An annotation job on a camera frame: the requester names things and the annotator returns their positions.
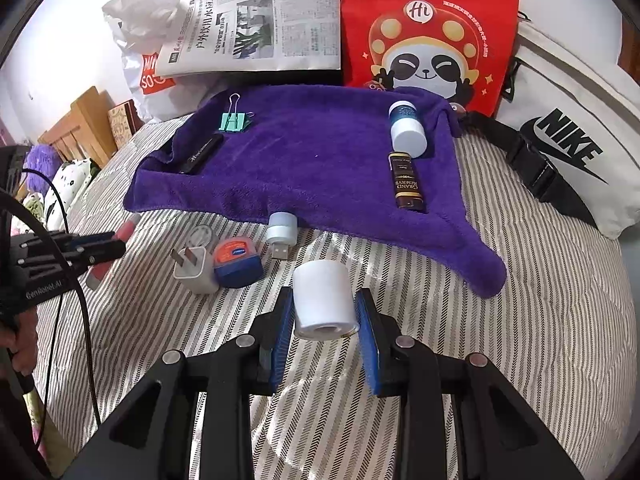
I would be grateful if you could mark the white floral cloth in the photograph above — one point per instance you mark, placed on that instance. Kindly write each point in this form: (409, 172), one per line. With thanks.
(70, 185)

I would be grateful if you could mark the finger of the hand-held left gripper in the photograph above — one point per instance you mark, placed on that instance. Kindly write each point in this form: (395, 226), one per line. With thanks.
(85, 239)
(95, 256)

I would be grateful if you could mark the red paper gift bag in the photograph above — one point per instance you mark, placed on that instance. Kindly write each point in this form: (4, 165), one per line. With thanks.
(440, 10)

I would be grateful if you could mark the patterned red-edged box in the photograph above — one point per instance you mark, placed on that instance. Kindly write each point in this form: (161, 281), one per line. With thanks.
(122, 125)

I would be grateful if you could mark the wooden headboard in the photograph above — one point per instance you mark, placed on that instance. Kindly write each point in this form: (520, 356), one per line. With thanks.
(80, 125)

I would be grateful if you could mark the white charger plug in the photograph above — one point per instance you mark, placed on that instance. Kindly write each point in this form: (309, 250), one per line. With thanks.
(197, 270)

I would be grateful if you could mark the purple towel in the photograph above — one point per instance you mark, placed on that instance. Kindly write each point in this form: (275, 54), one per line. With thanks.
(310, 160)

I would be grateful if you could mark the black lighter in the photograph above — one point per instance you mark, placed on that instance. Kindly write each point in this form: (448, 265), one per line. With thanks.
(200, 152)

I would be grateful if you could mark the dark brown stick packet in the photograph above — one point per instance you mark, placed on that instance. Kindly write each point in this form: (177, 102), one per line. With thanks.
(406, 185)

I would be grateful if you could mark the striped bed quilt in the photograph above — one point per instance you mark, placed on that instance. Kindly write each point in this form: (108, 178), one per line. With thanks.
(525, 360)

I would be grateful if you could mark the clear suction cup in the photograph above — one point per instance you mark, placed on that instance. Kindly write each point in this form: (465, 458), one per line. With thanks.
(202, 234)

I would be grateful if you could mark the white waist bag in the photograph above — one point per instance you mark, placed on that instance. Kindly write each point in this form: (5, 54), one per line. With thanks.
(550, 85)

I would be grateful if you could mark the white plastic shopping bag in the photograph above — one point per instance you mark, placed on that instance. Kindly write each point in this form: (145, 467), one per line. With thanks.
(135, 35)

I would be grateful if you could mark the mint green binder clip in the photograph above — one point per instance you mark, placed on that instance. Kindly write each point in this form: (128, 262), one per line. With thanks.
(234, 122)

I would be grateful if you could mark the purple fuzzy cloth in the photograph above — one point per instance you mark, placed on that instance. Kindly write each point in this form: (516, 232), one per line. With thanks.
(39, 160)

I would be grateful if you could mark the black flat box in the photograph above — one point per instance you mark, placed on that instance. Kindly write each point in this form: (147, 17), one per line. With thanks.
(300, 79)

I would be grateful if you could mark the folded newspaper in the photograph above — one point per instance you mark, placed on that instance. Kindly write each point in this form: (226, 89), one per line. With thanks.
(280, 20)

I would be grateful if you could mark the pink highlighter pen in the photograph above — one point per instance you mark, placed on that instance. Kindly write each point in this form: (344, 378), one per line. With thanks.
(125, 230)

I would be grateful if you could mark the white tape roll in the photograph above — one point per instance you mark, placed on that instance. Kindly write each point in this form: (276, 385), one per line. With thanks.
(320, 295)

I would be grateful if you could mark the person's left hand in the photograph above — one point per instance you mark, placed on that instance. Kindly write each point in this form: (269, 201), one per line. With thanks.
(22, 350)

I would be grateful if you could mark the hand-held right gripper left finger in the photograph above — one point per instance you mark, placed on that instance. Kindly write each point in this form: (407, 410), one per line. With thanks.
(280, 340)

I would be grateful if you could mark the orange and blue small case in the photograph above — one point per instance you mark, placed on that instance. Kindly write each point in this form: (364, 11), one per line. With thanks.
(235, 260)

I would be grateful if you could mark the white plug-in night light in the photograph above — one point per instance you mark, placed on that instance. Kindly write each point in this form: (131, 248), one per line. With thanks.
(281, 227)

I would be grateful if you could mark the blue and white bottle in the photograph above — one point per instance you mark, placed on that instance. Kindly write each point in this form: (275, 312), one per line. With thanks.
(407, 132)

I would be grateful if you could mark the brown wooden door frame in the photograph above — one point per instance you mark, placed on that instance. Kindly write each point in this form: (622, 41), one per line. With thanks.
(630, 45)

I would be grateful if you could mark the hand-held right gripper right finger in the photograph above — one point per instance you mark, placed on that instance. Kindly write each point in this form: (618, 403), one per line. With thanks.
(372, 345)

